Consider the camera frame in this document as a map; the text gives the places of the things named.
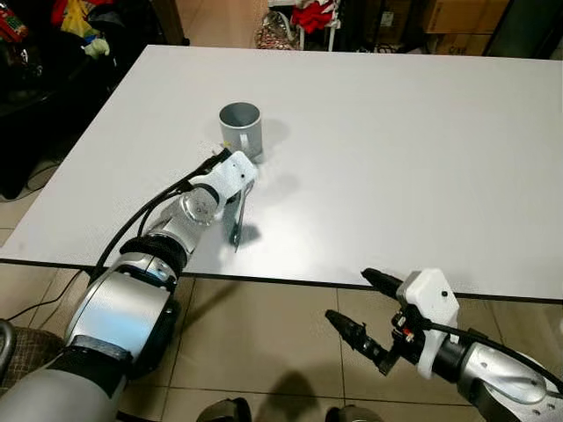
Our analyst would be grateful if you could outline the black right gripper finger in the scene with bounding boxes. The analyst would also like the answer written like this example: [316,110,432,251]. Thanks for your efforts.
[361,268,406,301]
[325,309,389,367]

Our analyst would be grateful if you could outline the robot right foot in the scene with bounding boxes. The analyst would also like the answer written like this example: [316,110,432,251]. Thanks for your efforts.
[325,404,384,422]

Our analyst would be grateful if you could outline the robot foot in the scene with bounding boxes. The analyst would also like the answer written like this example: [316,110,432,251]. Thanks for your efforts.
[325,404,384,422]
[195,397,253,422]

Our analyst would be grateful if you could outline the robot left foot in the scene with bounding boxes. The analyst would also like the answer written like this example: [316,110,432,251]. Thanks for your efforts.
[195,397,253,422]

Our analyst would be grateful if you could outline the grey ceramic mug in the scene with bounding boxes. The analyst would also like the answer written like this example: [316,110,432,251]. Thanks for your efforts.
[218,102,264,161]

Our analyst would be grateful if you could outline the small brown cardboard box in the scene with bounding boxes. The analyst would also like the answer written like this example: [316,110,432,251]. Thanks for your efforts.
[431,33,494,56]

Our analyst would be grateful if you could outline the patterned shiny bag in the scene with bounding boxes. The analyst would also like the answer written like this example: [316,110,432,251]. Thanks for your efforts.
[255,19,300,51]

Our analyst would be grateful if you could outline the red cloth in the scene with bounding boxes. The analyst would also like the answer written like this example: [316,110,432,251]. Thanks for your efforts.
[290,0,337,34]

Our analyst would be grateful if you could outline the large brown cardboard box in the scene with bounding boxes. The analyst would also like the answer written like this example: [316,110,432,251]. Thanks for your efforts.
[422,0,511,34]

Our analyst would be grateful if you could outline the dark green door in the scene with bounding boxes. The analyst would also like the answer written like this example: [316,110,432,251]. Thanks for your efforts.
[484,0,563,61]

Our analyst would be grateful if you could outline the red yellow plush toy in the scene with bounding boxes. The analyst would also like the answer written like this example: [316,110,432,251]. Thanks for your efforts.
[48,0,111,58]

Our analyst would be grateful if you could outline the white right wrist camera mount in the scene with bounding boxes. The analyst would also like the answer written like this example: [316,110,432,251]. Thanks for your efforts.
[396,268,460,379]

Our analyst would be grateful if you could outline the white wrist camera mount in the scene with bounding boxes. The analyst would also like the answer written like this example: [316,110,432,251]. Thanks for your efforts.
[396,268,460,379]
[187,149,259,209]

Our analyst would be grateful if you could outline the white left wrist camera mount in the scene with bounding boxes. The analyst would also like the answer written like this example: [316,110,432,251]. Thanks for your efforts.
[187,149,259,209]

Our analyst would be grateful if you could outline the white stool frame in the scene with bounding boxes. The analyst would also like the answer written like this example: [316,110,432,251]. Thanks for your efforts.
[268,0,344,52]

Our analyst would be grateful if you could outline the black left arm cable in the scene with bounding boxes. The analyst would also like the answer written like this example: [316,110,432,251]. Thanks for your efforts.
[88,151,231,282]

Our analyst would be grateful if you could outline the black floor cable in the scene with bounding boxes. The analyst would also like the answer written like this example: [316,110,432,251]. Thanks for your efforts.
[0,268,89,322]

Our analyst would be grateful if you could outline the dark brown post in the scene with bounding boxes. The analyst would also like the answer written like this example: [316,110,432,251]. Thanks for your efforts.
[150,0,187,47]

